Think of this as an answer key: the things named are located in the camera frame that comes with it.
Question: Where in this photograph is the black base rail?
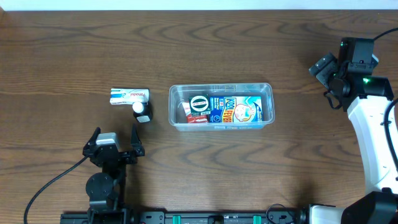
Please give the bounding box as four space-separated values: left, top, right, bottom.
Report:
60 208 310 224

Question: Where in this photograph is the red Panadol box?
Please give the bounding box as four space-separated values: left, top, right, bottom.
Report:
182 101 208 123

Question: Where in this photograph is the blue Kool Fever box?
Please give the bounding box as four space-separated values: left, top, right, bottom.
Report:
208 96 264 123

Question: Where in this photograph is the dark bottle white cap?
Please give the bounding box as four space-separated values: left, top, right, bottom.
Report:
132 101 153 123

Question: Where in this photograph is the green round-logo box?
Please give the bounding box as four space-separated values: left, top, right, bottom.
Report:
188 95 211 116

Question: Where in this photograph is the white Panadol box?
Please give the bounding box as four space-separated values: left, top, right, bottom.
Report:
109 88 150 105

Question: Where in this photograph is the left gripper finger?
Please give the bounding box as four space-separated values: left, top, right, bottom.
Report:
130 124 142 152
86 127 100 149

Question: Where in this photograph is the clear plastic container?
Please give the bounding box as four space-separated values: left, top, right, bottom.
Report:
169 83 275 131

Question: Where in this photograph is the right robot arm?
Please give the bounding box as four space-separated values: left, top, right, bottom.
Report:
298 37 397 224

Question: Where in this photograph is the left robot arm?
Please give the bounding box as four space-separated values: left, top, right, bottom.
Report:
83 125 145 224

